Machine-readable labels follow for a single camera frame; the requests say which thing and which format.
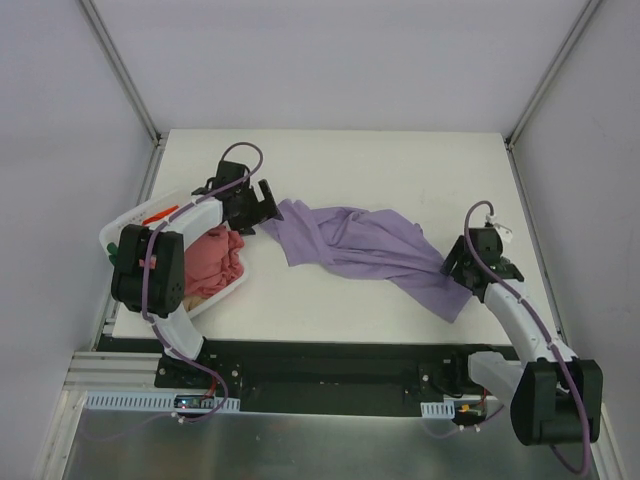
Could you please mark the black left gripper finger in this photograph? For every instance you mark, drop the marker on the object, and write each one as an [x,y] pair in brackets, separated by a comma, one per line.
[268,208]
[248,222]

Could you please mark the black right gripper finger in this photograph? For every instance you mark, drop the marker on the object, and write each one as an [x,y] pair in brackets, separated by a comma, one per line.
[456,253]
[463,278]

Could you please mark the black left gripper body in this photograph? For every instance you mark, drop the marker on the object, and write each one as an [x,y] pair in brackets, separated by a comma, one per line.
[258,208]

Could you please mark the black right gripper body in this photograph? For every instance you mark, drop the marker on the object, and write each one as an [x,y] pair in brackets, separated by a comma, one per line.
[461,265]

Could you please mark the lavender purple t-shirt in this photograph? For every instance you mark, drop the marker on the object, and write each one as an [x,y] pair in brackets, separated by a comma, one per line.
[360,244]

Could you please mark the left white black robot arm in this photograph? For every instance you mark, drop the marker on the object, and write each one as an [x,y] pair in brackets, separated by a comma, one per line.
[147,245]

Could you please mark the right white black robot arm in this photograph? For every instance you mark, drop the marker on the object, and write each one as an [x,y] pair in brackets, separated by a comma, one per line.
[553,396]

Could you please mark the pink t-shirt in basket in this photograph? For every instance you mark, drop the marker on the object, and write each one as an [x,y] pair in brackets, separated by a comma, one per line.
[212,262]

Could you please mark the orange t-shirt in basket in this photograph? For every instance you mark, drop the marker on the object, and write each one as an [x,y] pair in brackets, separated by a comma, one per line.
[159,216]

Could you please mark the white plastic laundry basket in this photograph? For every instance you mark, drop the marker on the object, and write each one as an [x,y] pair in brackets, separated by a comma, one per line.
[176,255]

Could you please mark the green garment in basket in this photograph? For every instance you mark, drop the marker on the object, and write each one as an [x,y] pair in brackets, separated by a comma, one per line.
[112,250]

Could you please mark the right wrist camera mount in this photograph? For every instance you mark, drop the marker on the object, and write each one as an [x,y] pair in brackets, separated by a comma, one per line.
[505,233]

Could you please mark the right white slotted cable duct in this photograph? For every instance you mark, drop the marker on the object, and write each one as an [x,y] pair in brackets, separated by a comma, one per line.
[443,410]

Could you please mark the white slotted cable duct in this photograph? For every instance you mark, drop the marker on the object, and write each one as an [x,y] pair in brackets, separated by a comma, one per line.
[443,410]
[160,402]

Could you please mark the aluminium extrusion rail left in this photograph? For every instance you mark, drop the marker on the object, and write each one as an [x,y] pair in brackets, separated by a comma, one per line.
[112,371]

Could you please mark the left white slotted cable duct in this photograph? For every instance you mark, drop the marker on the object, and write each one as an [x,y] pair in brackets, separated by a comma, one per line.
[160,402]

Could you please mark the left aluminium frame post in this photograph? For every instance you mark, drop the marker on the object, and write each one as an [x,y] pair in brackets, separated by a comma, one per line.
[117,65]

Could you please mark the aluminium frame post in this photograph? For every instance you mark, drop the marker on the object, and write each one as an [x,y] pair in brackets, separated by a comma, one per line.
[570,41]
[117,65]

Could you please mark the right aluminium frame post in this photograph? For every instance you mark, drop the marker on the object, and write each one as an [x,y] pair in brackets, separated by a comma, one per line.
[570,41]

